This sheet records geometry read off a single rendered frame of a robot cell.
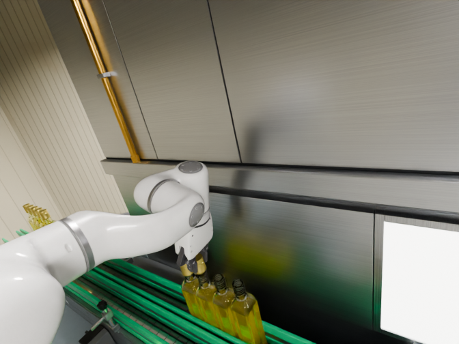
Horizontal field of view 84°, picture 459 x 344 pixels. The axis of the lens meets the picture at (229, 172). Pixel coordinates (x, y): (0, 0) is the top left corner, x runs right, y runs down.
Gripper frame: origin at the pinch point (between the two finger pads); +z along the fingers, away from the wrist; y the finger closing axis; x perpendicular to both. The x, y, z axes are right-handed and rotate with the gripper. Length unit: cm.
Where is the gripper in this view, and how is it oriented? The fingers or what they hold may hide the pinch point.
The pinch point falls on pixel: (197, 259)
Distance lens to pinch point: 72.2
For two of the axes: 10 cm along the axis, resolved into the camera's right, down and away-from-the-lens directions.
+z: -0.2, 8.5, 5.2
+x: 8.5, 2.9, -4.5
